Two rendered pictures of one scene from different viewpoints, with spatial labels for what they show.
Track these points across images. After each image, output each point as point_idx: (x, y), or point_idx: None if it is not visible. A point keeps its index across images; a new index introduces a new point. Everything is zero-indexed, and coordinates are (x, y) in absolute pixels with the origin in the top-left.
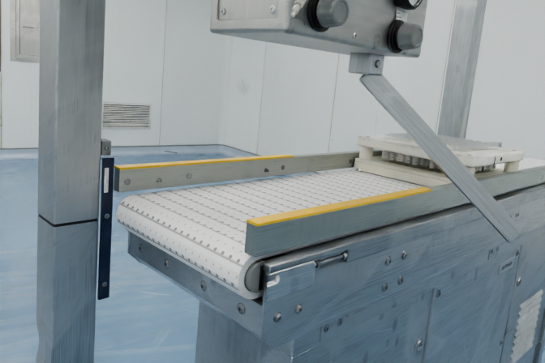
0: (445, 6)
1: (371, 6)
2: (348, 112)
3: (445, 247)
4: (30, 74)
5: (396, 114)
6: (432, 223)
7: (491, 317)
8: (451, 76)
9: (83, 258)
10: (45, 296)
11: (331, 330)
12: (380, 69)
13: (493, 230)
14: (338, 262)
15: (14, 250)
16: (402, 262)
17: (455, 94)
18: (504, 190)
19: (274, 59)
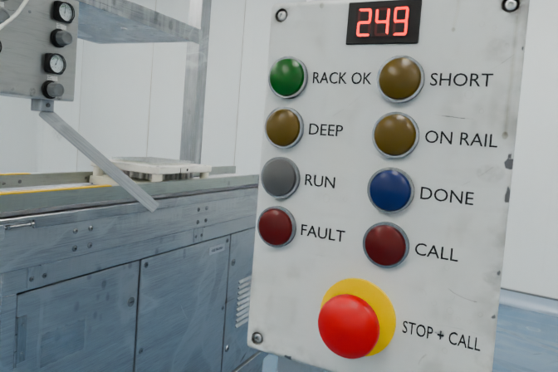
0: (234, 61)
1: (24, 72)
2: (160, 154)
3: (133, 226)
4: None
5: (66, 135)
6: (115, 208)
7: (207, 287)
8: (185, 117)
9: None
10: None
11: (36, 281)
12: (51, 108)
13: (183, 217)
14: (27, 227)
15: None
16: (90, 232)
17: (188, 130)
18: (187, 190)
19: (89, 105)
